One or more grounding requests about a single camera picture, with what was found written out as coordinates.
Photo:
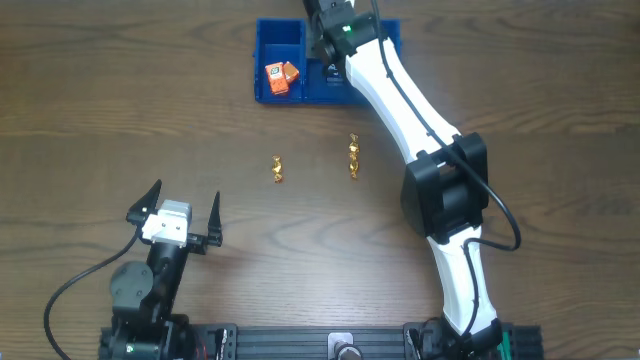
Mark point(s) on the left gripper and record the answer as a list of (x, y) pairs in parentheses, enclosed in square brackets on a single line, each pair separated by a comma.
[(202, 242)]

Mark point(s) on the gold candy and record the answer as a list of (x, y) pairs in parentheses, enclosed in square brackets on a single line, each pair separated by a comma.
[(354, 156), (277, 168)]

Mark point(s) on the orange candy box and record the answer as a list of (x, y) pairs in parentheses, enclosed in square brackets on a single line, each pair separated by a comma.
[(276, 77), (292, 71)]

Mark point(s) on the blue candy pack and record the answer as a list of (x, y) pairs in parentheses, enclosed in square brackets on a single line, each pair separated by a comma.
[(334, 75)]

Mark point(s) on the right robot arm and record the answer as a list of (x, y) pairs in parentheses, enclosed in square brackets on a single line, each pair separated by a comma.
[(395, 105)]

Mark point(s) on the blue tray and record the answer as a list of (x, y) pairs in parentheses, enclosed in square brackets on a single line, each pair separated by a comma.
[(280, 40)]

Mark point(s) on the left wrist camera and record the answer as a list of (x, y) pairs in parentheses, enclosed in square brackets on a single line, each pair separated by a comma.
[(167, 222)]

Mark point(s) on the mounting rail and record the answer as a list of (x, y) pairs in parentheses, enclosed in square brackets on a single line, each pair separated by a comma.
[(290, 342)]

